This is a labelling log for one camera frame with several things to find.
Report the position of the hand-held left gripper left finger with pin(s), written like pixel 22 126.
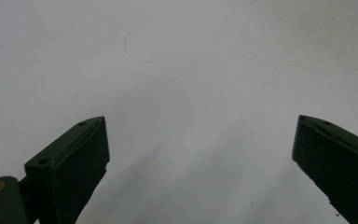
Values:
pixel 71 168

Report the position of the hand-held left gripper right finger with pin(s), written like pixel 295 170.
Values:
pixel 338 165

